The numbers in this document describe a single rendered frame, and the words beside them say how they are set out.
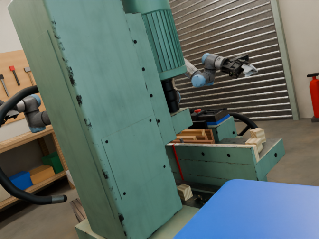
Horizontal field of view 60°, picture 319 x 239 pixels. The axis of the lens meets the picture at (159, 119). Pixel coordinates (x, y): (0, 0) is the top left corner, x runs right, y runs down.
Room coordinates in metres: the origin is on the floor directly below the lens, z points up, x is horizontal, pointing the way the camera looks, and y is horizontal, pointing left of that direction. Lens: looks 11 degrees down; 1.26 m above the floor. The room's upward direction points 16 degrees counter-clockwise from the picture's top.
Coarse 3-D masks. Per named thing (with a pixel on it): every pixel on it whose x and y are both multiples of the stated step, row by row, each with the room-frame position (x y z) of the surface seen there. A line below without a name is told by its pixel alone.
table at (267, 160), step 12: (240, 144) 0.93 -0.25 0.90; (264, 144) 0.87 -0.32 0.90; (276, 144) 0.84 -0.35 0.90; (264, 156) 0.78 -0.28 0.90; (276, 156) 0.82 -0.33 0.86; (192, 168) 0.92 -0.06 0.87; (204, 168) 0.88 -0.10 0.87; (216, 168) 0.84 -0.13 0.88; (228, 168) 0.81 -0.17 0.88; (240, 168) 0.78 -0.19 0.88; (252, 168) 0.75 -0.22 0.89; (264, 168) 0.77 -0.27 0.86
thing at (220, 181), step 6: (174, 174) 1.00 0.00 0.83; (186, 174) 0.95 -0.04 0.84; (186, 180) 0.96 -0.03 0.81; (192, 180) 0.93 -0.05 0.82; (198, 180) 0.91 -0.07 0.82; (204, 180) 0.89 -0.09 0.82; (210, 180) 0.87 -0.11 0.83; (216, 180) 0.85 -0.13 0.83; (222, 180) 0.83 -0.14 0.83; (228, 180) 0.82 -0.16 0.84
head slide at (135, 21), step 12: (132, 24) 0.85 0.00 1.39; (132, 36) 0.85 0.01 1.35; (144, 36) 0.88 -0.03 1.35; (144, 48) 0.87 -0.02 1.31; (144, 60) 0.86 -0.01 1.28; (144, 72) 0.85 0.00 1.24; (156, 72) 0.88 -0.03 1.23; (156, 84) 0.87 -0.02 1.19; (156, 96) 0.86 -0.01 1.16; (156, 108) 0.85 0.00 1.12; (168, 108) 0.89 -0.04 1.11; (168, 120) 0.88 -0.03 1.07; (168, 132) 0.87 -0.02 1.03
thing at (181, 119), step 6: (180, 108) 1.03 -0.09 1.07; (186, 108) 1.00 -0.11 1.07; (174, 114) 0.95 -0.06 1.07; (180, 114) 0.97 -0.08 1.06; (186, 114) 0.99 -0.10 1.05; (174, 120) 0.94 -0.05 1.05; (180, 120) 0.96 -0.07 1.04; (186, 120) 0.98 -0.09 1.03; (174, 126) 0.94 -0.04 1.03; (180, 126) 0.96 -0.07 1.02; (186, 126) 0.98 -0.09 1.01; (180, 132) 0.99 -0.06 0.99
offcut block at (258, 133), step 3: (252, 129) 0.91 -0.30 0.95; (255, 129) 0.90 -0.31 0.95; (258, 129) 0.89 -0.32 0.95; (261, 129) 0.89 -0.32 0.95; (252, 132) 0.90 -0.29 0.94; (255, 132) 0.88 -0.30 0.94; (258, 132) 0.88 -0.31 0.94; (261, 132) 0.88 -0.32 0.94; (252, 135) 0.90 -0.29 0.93; (255, 135) 0.88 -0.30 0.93; (258, 135) 0.88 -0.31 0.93; (261, 135) 0.88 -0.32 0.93; (264, 135) 0.89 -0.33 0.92; (261, 138) 0.88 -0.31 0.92; (264, 138) 0.88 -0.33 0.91; (264, 141) 0.88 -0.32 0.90
